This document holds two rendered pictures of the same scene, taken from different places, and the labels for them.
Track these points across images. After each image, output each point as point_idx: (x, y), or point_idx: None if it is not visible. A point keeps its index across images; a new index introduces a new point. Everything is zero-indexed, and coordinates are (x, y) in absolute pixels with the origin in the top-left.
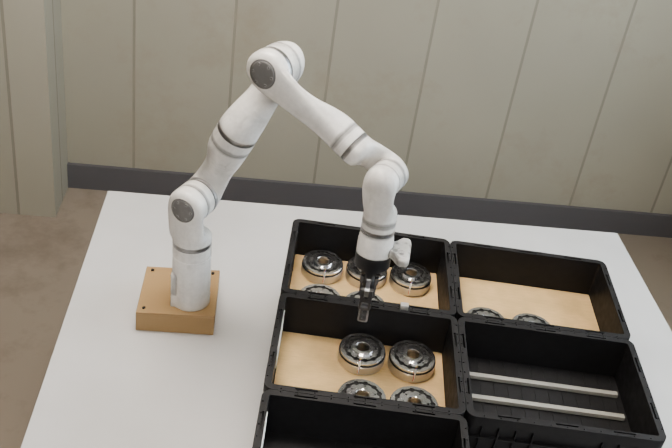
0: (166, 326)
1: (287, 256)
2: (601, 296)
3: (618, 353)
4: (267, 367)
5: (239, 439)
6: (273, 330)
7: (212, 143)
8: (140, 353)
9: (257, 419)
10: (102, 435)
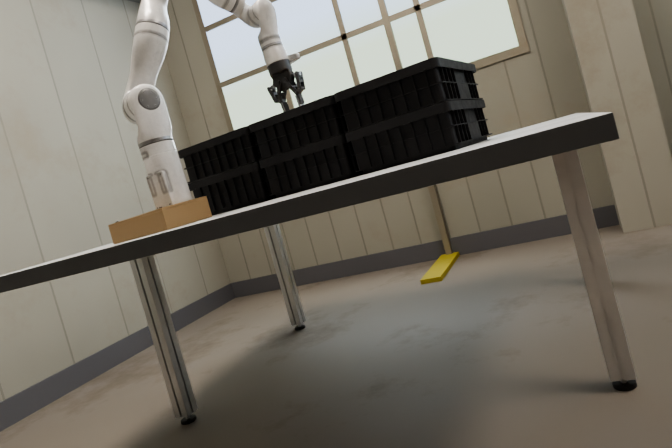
0: (184, 217)
1: (213, 138)
2: None
3: None
4: (313, 101)
5: (325, 185)
6: (281, 113)
7: (147, 33)
8: (198, 221)
9: (357, 85)
10: (277, 200)
